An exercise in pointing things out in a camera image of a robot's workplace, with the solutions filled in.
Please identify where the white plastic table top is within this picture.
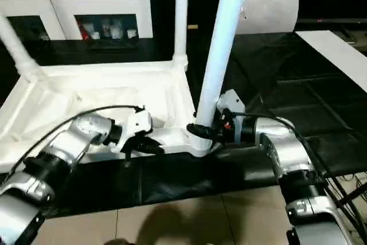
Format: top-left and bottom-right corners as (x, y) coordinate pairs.
(0, 58), (215, 173)

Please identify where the white plastic table leg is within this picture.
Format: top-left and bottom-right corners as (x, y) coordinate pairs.
(0, 15), (40, 77)
(171, 0), (190, 67)
(188, 0), (252, 157)

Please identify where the white plastic upturned table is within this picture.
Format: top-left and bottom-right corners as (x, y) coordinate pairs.
(0, 31), (367, 220)

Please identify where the dark robot leg part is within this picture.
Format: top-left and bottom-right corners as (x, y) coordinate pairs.
(106, 238), (132, 245)

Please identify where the grey cushion with holes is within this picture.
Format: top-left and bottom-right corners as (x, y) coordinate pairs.
(236, 0), (301, 36)

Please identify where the white board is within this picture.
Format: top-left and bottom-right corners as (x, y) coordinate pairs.
(295, 29), (367, 94)

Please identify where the black cabinet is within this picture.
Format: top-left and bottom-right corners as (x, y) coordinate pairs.
(148, 0), (224, 56)

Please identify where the black floor stand foot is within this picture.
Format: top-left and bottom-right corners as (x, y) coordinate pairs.
(337, 180), (367, 209)

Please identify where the black screen with red light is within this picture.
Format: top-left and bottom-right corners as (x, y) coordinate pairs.
(296, 17), (367, 28)

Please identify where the white cabinet with glass doors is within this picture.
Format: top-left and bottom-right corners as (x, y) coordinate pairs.
(0, 0), (153, 41)

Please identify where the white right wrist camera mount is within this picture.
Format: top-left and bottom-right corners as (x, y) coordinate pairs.
(216, 89), (247, 145)

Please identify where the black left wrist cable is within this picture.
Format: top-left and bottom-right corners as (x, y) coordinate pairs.
(0, 104), (146, 189)

